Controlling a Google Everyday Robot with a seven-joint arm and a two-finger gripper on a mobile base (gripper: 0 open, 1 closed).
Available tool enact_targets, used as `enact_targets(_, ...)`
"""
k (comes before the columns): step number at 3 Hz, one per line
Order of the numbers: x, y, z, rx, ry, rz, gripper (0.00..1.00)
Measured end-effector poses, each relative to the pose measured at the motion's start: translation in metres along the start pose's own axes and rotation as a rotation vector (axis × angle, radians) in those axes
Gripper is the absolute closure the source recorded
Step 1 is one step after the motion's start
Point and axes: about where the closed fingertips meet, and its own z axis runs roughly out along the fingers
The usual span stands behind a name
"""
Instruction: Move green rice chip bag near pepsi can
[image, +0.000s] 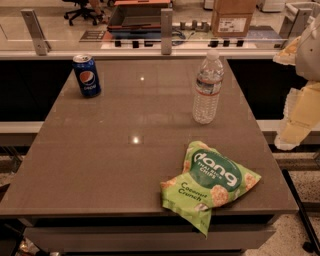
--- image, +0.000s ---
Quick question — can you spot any grey table drawer front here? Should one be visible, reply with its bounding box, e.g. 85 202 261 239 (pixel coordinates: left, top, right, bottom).
24 224 275 252

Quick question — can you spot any green rice chip bag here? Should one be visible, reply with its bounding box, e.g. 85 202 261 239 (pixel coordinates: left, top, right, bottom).
160 141 261 237

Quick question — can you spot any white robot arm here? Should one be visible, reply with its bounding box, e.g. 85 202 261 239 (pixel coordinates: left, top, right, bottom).
273 15 320 150

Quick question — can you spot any blue and orange cart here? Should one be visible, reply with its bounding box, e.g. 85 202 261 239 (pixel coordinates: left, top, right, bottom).
107 0 171 39

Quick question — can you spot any right metal railing post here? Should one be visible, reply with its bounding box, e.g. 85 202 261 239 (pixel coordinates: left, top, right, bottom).
275 8 311 49

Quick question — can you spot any brown cardboard box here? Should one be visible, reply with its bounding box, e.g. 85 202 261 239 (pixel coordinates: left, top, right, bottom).
211 0 256 37

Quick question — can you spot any middle metal railing post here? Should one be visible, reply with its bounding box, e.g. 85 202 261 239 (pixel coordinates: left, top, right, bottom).
161 8 172 55

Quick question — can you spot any metal railing post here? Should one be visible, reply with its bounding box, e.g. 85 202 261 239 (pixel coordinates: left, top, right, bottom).
161 8 172 55
275 8 311 49
21 9 51 56

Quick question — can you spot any clear plastic water bottle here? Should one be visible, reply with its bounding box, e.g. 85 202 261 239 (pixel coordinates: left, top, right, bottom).
193 50 224 124

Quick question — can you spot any blue pepsi can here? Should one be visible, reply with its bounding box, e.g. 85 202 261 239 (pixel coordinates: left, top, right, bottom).
72 54 101 97

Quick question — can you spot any left metal railing post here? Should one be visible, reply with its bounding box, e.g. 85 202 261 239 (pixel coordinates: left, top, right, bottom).
21 9 51 56

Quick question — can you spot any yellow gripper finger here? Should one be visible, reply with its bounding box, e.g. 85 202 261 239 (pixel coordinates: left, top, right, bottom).
273 36 300 66
274 81 320 150

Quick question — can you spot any black office chair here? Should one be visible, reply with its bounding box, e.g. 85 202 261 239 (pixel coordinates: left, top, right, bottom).
62 0 104 26

